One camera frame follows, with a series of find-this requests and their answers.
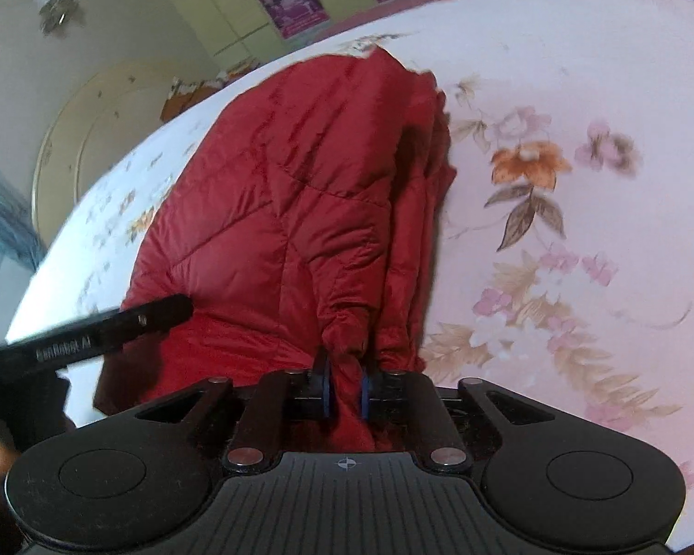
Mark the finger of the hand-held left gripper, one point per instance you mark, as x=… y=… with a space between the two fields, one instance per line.
x=110 y=326

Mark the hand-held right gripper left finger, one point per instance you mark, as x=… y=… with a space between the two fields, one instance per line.
x=325 y=384

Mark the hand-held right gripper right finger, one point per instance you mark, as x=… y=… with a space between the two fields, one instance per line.
x=366 y=390

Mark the red quilted jacket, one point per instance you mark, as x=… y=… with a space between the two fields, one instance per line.
x=301 y=214

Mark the grey-blue curtain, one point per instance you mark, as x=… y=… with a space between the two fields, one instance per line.
x=3 y=208

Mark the cream rounded headboard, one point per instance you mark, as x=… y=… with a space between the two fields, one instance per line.
x=87 y=127

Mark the white floral bedsheet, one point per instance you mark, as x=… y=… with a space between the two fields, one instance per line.
x=555 y=156

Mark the pink bedspread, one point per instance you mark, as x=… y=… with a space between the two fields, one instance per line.
x=381 y=8

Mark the wall lamp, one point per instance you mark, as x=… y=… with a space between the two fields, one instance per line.
x=61 y=6

